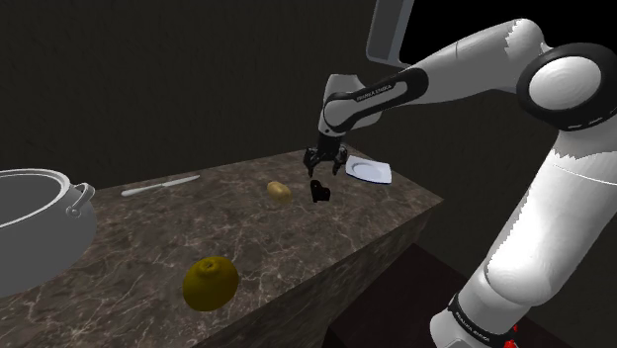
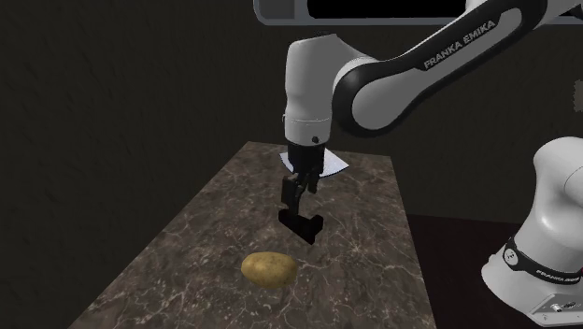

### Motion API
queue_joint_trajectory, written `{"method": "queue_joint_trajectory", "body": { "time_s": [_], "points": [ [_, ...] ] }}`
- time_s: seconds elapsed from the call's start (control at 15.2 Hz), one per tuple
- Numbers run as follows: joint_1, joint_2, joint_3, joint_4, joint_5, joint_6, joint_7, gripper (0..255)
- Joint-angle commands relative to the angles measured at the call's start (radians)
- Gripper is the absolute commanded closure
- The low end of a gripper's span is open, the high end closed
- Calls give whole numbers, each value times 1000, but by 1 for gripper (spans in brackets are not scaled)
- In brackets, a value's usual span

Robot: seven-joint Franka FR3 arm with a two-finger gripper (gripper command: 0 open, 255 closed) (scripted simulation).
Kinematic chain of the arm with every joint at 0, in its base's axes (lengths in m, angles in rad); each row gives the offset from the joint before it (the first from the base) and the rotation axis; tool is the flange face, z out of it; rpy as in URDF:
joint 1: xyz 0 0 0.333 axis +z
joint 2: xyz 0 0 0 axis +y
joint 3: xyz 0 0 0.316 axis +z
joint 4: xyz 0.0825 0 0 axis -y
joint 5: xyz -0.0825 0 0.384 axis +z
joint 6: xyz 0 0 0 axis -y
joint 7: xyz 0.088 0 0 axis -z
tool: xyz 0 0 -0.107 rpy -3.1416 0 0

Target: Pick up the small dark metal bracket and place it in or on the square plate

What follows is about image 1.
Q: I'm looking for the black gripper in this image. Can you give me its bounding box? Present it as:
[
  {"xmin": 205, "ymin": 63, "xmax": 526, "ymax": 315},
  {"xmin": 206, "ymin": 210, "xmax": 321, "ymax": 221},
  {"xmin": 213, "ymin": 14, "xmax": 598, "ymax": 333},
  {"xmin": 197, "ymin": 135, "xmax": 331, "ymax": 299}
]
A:
[{"xmin": 302, "ymin": 130, "xmax": 350, "ymax": 179}]

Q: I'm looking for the small black angular object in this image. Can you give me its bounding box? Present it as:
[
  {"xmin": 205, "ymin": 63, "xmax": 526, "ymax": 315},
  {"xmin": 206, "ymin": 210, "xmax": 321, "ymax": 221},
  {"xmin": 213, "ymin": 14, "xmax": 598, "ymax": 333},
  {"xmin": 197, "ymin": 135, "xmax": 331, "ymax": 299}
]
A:
[{"xmin": 308, "ymin": 179, "xmax": 332, "ymax": 204}]

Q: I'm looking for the white square plate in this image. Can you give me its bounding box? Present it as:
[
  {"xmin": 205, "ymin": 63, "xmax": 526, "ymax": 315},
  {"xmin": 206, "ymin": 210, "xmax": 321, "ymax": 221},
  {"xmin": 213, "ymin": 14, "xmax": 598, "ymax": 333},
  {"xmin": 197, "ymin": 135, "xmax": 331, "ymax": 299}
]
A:
[{"xmin": 344, "ymin": 154, "xmax": 394, "ymax": 186}]

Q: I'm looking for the brown potato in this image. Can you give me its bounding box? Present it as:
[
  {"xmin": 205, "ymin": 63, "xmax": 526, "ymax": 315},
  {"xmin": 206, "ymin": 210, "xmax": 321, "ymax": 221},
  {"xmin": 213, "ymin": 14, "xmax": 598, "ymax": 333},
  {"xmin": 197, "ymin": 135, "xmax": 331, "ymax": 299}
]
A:
[{"xmin": 266, "ymin": 180, "xmax": 294, "ymax": 206}]

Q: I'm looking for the grey flat panel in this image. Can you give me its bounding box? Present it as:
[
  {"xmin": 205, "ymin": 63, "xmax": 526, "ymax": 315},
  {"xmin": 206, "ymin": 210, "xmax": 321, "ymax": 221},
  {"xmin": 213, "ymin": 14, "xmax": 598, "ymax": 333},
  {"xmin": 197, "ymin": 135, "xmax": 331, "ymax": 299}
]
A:
[{"xmin": 365, "ymin": 0, "xmax": 416, "ymax": 69}]

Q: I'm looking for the dark robot stand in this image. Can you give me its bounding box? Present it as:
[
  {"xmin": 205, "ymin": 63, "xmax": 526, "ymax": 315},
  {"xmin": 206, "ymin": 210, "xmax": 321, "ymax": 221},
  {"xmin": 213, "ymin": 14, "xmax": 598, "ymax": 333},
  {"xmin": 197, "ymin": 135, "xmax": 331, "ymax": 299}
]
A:
[{"xmin": 321, "ymin": 242, "xmax": 561, "ymax": 348}]

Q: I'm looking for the white table knife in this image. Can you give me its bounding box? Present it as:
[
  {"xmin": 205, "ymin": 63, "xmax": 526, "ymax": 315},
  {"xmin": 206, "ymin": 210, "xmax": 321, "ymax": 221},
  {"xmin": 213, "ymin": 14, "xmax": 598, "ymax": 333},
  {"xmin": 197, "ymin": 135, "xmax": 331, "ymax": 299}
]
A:
[{"xmin": 120, "ymin": 174, "xmax": 202, "ymax": 199}]

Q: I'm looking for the yellow-green apple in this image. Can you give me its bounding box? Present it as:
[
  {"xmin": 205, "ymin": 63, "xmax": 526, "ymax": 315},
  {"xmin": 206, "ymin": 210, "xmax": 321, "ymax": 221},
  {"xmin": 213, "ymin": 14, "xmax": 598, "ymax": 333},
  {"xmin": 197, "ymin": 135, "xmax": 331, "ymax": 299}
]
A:
[{"xmin": 181, "ymin": 255, "xmax": 240, "ymax": 313}]

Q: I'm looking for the grey pot with handle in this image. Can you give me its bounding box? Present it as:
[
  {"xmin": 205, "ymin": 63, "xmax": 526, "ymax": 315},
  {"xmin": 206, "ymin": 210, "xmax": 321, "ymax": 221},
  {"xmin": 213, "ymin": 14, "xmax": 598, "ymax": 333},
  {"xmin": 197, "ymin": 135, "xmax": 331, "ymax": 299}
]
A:
[{"xmin": 0, "ymin": 167, "xmax": 98, "ymax": 300}]

